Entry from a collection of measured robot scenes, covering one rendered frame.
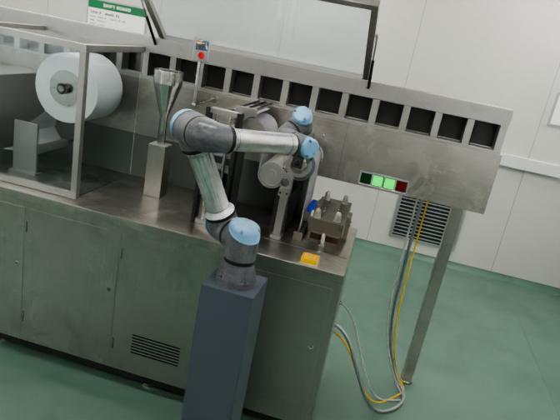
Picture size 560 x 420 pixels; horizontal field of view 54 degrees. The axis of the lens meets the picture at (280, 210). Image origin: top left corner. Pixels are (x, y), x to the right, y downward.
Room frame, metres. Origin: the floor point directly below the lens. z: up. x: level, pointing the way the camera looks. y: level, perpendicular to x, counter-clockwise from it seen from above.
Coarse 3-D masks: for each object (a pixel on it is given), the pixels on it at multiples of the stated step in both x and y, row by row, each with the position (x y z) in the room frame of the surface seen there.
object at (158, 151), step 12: (156, 84) 2.60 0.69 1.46; (156, 96) 2.64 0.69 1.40; (168, 96) 2.61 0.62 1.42; (168, 108) 2.63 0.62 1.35; (156, 144) 2.62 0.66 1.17; (168, 144) 2.67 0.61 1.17; (156, 156) 2.61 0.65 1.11; (168, 156) 2.66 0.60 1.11; (156, 168) 2.61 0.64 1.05; (168, 168) 2.68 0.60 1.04; (156, 180) 2.61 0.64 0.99; (144, 192) 2.62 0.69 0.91; (156, 192) 2.61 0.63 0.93
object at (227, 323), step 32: (224, 288) 1.78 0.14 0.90; (256, 288) 1.82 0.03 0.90; (224, 320) 1.76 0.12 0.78; (256, 320) 1.86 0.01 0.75; (192, 352) 1.78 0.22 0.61; (224, 352) 1.75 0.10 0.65; (192, 384) 1.77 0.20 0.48; (224, 384) 1.75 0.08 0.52; (192, 416) 1.77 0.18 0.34; (224, 416) 1.74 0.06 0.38
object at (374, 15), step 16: (144, 0) 2.70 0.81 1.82; (320, 0) 2.39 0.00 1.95; (336, 0) 2.37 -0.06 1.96; (352, 0) 2.35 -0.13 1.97; (368, 0) 2.35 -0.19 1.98; (160, 32) 2.89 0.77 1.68; (368, 32) 2.47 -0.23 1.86; (368, 48) 2.56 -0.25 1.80; (368, 64) 2.65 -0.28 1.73; (368, 80) 2.68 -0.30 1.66
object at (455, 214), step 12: (456, 216) 2.78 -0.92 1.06; (444, 228) 2.84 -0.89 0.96; (456, 228) 2.78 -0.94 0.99; (444, 240) 2.79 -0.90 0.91; (444, 252) 2.78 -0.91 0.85; (444, 264) 2.78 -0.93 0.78; (432, 276) 2.79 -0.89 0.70; (432, 288) 2.78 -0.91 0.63; (432, 300) 2.78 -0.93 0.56; (420, 312) 2.81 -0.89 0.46; (420, 324) 2.78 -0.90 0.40; (420, 336) 2.78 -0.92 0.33; (420, 348) 2.78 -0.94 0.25; (408, 360) 2.79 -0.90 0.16; (408, 372) 2.78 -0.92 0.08; (408, 384) 2.77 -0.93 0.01
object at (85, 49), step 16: (0, 32) 2.43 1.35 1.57; (16, 32) 2.42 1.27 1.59; (80, 48) 2.37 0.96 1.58; (96, 48) 2.44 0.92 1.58; (112, 48) 2.59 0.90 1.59; (128, 48) 2.74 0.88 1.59; (144, 48) 2.91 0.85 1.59; (80, 64) 2.37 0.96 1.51; (80, 80) 2.37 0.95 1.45; (80, 96) 2.37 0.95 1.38; (80, 112) 2.37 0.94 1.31; (80, 128) 2.37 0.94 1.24; (80, 144) 2.37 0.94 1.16; (80, 160) 2.38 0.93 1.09; (0, 176) 2.43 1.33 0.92; (80, 176) 2.39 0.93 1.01; (64, 192) 2.37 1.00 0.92
